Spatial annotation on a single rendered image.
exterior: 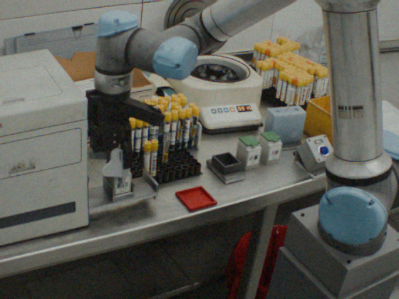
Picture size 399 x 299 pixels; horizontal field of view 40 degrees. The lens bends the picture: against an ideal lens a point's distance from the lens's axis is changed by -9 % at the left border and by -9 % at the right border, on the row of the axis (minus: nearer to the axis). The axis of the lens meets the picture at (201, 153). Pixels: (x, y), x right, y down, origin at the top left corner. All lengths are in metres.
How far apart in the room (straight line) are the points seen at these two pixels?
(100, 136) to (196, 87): 0.50
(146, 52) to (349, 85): 0.36
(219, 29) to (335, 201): 0.38
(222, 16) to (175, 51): 0.13
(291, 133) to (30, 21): 0.79
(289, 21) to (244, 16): 1.09
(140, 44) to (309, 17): 1.25
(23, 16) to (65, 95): 0.62
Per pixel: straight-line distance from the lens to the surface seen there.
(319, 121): 1.61
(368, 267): 1.14
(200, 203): 1.30
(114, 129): 1.12
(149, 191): 1.25
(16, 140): 1.04
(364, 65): 0.84
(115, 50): 1.03
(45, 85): 1.10
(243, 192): 1.36
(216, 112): 1.57
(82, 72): 1.69
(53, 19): 1.67
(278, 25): 2.09
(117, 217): 1.24
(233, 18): 1.04
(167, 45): 0.99
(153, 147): 1.29
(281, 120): 1.52
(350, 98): 0.86
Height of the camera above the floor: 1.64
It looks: 31 degrees down
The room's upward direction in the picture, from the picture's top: 7 degrees clockwise
